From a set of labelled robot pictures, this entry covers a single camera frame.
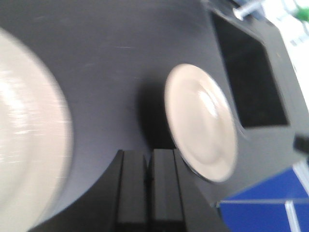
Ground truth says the beige round plate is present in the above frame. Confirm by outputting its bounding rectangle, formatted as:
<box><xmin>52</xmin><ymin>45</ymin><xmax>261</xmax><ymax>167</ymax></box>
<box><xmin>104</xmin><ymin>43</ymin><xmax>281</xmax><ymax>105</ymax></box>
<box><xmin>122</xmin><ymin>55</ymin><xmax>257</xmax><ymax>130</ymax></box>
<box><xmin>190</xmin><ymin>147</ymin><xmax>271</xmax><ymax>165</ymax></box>
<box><xmin>0</xmin><ymin>29</ymin><xmax>73</xmax><ymax>232</ymax></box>
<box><xmin>164</xmin><ymin>63</ymin><xmax>238</xmax><ymax>182</ymax></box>

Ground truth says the right blue base cabinet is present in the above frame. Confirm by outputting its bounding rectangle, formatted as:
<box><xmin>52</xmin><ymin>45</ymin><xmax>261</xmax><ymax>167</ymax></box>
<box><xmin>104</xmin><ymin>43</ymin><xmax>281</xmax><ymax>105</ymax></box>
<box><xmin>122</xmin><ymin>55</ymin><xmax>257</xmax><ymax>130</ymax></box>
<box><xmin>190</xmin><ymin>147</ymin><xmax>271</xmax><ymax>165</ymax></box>
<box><xmin>216</xmin><ymin>161</ymin><xmax>309</xmax><ymax>232</ymax></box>

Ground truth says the white gooseneck lab faucet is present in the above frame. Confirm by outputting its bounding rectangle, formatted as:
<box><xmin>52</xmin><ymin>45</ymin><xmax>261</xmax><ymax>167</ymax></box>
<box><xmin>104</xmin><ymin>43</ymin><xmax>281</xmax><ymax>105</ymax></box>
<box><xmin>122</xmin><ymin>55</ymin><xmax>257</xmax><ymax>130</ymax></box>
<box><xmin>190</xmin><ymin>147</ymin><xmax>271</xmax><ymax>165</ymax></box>
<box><xmin>233</xmin><ymin>0</ymin><xmax>263</xmax><ymax>21</ymax></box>

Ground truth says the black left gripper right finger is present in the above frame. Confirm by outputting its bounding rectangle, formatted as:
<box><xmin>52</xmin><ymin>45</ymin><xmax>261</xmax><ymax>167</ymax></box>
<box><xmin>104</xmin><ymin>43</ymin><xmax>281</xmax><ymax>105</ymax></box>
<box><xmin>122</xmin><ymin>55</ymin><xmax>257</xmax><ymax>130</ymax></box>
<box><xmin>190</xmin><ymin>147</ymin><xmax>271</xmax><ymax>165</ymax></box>
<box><xmin>149</xmin><ymin>149</ymin><xmax>185</xmax><ymax>232</ymax></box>

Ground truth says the black lab sink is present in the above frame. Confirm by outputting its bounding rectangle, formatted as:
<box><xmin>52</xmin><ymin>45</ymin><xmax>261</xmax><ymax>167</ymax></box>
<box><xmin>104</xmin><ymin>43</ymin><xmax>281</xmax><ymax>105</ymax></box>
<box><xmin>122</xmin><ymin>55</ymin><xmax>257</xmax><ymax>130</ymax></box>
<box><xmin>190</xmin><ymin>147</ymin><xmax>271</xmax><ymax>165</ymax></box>
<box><xmin>212</xmin><ymin>14</ymin><xmax>289</xmax><ymax>128</ymax></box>

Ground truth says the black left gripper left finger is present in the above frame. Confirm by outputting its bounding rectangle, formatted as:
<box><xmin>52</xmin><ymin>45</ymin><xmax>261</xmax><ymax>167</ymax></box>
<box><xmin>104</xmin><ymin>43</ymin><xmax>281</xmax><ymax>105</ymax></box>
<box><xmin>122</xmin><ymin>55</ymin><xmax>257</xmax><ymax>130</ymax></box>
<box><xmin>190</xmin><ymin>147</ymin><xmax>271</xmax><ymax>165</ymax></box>
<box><xmin>115</xmin><ymin>150</ymin><xmax>148</xmax><ymax>232</ymax></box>

